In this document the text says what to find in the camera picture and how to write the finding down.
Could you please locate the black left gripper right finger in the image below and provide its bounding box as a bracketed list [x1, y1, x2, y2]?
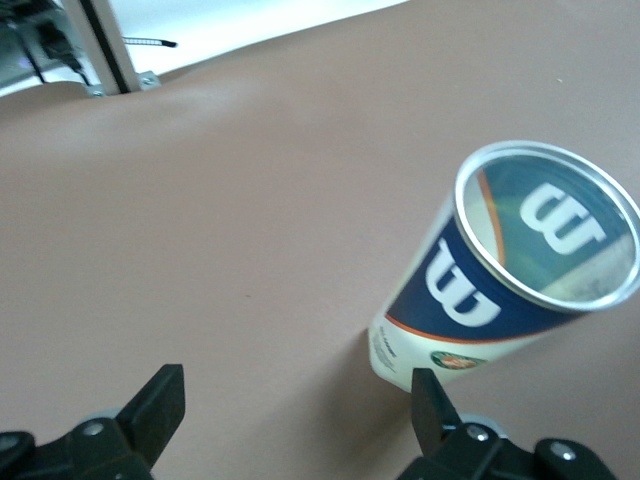
[399, 368, 614, 480]

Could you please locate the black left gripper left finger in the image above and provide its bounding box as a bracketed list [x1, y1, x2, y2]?
[0, 363, 186, 480]

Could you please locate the white blue tennis ball can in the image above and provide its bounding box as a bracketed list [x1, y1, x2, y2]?
[368, 139, 640, 396]

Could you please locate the aluminium post with brackets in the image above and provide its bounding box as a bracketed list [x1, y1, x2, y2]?
[64, 0, 161, 97]

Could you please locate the black white striped cable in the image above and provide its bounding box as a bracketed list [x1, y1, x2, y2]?
[122, 33, 179, 50]

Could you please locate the black cable bundle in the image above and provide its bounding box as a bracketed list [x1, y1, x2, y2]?
[0, 0, 91, 86]

